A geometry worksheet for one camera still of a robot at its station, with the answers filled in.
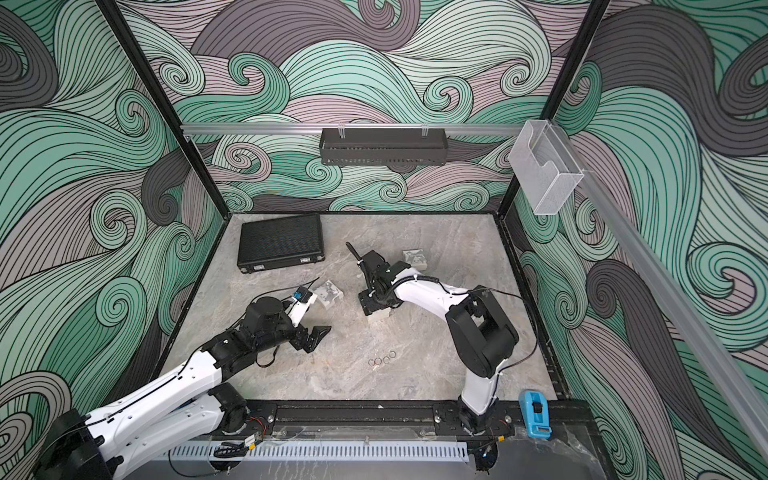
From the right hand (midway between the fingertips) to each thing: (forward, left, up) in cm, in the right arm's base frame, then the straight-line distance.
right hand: (371, 305), depth 89 cm
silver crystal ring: (-15, -4, -5) cm, 16 cm away
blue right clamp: (-28, -40, -1) cm, 49 cm away
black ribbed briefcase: (+24, +33, +2) cm, 41 cm away
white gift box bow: (+4, +14, 0) cm, 14 cm away
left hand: (-7, +14, +8) cm, 18 cm away
